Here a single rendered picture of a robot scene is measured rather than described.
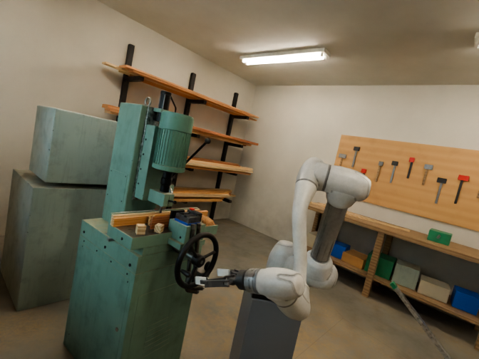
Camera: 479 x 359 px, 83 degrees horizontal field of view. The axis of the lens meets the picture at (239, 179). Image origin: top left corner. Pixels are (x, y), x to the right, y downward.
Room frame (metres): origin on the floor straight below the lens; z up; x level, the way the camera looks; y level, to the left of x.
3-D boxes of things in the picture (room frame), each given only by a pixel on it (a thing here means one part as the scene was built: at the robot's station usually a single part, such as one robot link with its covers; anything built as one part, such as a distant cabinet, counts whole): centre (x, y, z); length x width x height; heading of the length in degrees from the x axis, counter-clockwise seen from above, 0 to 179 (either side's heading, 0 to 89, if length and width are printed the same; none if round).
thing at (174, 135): (1.49, 0.40, 1.35); 0.18 x 0.18 x 0.31
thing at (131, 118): (1.65, 0.64, 1.16); 0.22 x 0.22 x 0.72; 55
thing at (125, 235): (1.45, 0.29, 0.87); 0.61 x 0.30 x 0.06; 145
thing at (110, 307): (1.56, 0.50, 0.35); 0.58 x 0.45 x 0.71; 55
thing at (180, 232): (1.40, 0.22, 0.91); 0.15 x 0.14 x 0.09; 145
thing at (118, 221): (1.54, 0.36, 0.92); 0.67 x 0.02 x 0.04; 145
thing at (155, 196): (1.50, 0.41, 1.03); 0.14 x 0.07 x 0.09; 55
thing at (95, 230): (1.56, 0.50, 0.76); 0.57 x 0.45 x 0.09; 55
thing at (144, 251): (1.45, 0.35, 0.82); 0.40 x 0.21 x 0.04; 145
